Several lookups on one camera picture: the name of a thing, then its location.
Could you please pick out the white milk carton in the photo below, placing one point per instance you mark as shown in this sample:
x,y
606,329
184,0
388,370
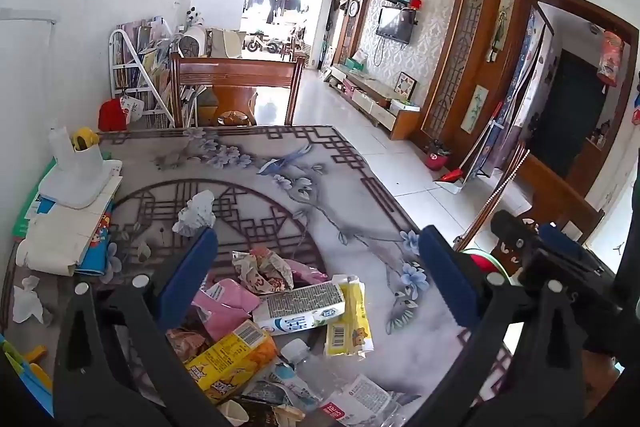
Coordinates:
x,y
300,309

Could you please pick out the blue white pouch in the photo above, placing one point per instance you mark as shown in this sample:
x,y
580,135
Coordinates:
x,y
280,382

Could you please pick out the geometric pattern picture frame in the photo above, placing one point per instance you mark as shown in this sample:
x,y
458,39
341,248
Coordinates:
x,y
405,87

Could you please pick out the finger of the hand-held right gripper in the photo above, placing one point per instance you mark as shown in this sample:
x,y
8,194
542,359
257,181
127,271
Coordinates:
x,y
565,242
515,239

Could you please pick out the clear plastic bottle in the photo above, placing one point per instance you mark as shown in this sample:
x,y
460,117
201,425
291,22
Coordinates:
x,y
330,382

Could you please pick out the orange snack wrapper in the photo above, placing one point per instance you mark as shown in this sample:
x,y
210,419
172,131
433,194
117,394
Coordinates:
x,y
184,341

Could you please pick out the wooden television cabinet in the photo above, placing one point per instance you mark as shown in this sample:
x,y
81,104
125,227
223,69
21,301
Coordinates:
x,y
375,99

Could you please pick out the wooden chair with carved back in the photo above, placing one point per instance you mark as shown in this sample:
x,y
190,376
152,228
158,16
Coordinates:
x,y
235,79

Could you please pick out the wooden chair with beaded edge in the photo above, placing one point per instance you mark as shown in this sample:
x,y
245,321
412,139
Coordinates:
x,y
545,202

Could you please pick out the yellow snack box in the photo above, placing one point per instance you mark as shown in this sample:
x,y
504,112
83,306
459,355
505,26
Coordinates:
x,y
230,357

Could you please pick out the white fan heater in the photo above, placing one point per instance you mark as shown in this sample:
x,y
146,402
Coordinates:
x,y
192,42

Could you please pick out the purple wrapper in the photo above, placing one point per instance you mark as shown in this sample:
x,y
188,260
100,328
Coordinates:
x,y
309,274

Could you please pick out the small scroll painting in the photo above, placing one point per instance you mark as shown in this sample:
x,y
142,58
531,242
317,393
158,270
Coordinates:
x,y
476,107

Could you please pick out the blue picture book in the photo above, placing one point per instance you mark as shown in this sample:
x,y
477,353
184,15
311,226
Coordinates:
x,y
97,244

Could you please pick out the yellow tape roll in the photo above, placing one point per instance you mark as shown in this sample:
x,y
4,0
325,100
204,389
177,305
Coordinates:
x,y
85,139

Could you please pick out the blue plastic toy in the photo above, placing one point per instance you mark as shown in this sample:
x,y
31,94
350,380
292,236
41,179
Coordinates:
x,y
20,364

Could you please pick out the dark door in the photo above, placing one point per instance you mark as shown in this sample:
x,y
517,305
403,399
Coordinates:
x,y
570,112

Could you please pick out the red broom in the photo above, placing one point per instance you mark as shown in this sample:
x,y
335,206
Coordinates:
x,y
470,154

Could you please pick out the pink packaging bag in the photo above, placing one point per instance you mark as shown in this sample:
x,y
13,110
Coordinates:
x,y
227,302

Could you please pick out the yellow snack packet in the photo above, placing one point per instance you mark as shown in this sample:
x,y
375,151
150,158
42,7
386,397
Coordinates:
x,y
350,322

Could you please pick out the tall scroll painting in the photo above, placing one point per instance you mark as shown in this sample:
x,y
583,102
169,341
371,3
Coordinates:
x,y
502,24

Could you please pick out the red bag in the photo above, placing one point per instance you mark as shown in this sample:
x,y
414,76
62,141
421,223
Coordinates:
x,y
111,116

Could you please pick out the red printed wrapper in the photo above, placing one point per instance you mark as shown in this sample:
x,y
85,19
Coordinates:
x,y
262,271

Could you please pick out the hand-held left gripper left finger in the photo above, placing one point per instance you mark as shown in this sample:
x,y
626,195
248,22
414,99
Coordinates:
x,y
187,277

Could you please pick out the white book rack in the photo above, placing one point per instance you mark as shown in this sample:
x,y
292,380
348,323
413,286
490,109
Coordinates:
x,y
142,77

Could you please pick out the small crumpled white tissue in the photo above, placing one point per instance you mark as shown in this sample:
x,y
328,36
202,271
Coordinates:
x,y
27,302

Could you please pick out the red bin with green rim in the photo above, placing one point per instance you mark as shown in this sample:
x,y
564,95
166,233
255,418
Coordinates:
x,y
482,263

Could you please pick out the white plastic holder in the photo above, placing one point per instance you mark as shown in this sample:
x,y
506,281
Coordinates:
x,y
77,177

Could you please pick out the wall television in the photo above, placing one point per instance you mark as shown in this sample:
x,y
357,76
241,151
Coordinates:
x,y
395,26

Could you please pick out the hanging clothes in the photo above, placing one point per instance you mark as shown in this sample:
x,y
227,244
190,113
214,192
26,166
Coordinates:
x,y
277,2

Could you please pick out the blue printed board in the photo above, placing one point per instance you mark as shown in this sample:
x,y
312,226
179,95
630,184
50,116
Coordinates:
x,y
522,87

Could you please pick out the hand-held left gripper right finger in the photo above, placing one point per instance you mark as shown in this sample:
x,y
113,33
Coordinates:
x,y
445,277

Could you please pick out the round wall clock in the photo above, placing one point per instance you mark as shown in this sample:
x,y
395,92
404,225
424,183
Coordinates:
x,y
352,8

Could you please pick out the white standing air conditioner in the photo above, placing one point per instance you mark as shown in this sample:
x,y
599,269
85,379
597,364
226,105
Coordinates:
x,y
324,32

